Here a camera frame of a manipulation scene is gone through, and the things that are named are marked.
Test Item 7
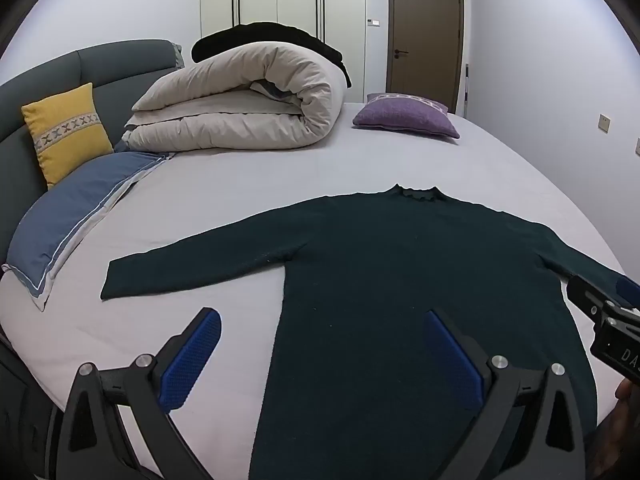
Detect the yellow cushion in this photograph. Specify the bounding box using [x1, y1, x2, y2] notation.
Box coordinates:
[21, 82, 115, 190]

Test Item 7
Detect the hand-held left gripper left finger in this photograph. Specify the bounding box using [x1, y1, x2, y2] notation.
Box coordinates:
[50, 306, 223, 480]

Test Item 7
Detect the beige rolled duvet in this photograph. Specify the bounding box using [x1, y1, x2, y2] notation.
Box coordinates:
[121, 41, 347, 152]

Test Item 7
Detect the black cloth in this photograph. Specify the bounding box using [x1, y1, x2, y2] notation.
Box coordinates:
[191, 21, 352, 88]

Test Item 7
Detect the person's right hand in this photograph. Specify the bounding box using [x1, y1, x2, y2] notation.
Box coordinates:
[592, 377, 640, 480]

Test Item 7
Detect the bed with white sheet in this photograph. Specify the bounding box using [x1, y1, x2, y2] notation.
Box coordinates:
[0, 100, 632, 480]

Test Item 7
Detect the brown door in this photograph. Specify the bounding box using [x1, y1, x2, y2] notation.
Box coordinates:
[387, 0, 466, 116]

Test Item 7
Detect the grey-blue headboard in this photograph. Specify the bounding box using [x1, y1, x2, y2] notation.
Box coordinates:
[0, 39, 185, 267]

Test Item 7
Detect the blue pillow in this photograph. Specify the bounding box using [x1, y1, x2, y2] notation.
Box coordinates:
[2, 151, 177, 312]

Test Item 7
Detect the dark green sweater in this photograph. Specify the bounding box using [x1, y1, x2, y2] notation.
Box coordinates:
[100, 184, 638, 480]

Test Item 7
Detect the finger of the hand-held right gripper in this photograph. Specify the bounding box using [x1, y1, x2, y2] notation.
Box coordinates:
[566, 273, 621, 330]
[615, 275, 640, 308]

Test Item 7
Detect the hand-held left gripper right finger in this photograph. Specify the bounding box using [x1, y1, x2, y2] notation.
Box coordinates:
[422, 308, 588, 480]

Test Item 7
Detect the purple cushion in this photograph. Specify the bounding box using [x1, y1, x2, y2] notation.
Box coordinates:
[352, 92, 461, 140]

